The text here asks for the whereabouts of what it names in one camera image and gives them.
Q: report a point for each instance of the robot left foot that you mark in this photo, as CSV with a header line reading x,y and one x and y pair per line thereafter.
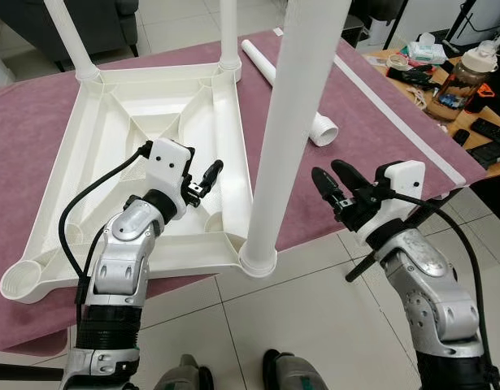
x,y
184,375

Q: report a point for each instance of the black gadget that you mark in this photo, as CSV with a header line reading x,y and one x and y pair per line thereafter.
x,y
412,79

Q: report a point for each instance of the long white tape strip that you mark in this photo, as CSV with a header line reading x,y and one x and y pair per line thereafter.
x,y
396,118

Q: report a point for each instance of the wide black handheld device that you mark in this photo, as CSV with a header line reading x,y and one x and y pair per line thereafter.
x,y
489,154

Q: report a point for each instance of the pale tissue pack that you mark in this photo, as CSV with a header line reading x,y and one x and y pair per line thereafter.
x,y
427,50

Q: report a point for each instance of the light wooden side table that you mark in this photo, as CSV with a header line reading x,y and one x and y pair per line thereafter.
x,y
412,106

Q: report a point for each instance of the black metal table frame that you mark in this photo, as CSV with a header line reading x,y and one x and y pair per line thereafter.
x,y
371,262

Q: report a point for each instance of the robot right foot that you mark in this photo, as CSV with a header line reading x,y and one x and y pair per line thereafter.
x,y
294,372

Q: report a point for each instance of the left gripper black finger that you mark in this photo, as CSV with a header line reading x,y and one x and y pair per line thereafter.
x,y
212,175

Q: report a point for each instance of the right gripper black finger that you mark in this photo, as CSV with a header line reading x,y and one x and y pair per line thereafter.
x,y
329,191
351,179

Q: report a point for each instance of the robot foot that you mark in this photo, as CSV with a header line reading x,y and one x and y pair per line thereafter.
x,y
294,372
184,375

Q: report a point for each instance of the dark grey armchair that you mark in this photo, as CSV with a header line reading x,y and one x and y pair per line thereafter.
x,y
95,20

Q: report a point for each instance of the brown jar with lid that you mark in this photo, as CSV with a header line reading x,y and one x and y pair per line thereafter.
x,y
461,89

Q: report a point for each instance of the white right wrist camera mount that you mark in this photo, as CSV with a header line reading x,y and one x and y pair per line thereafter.
x,y
400,183

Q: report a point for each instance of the short white tape piece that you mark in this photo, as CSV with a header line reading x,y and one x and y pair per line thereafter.
x,y
278,32

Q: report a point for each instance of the silver black trash bin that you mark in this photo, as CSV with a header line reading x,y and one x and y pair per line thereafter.
x,y
353,31

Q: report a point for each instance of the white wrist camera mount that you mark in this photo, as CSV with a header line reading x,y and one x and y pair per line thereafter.
x,y
400,183
168,166

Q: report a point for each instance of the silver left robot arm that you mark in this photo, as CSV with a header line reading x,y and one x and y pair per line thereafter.
x,y
123,252

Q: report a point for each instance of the white plastic children table top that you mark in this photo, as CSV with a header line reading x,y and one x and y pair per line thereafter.
x,y
111,122

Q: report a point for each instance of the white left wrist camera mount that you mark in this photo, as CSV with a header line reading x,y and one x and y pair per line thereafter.
x,y
168,166

